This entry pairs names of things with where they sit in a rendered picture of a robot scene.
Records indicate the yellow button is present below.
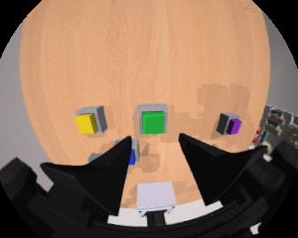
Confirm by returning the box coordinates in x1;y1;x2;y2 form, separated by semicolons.
74;106;108;135

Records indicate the blue button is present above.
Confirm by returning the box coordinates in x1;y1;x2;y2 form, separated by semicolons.
113;138;140;166

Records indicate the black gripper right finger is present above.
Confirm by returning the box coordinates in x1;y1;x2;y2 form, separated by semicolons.
178;132;268;206

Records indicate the purple button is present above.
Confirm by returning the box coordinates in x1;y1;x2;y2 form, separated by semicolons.
217;112;241;136

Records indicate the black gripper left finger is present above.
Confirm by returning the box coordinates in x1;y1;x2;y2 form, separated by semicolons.
41;135;132;217

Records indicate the green button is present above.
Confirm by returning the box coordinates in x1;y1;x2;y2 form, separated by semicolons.
137;103;168;135

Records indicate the red button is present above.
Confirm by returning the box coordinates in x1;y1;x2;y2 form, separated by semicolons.
87;152;102;162

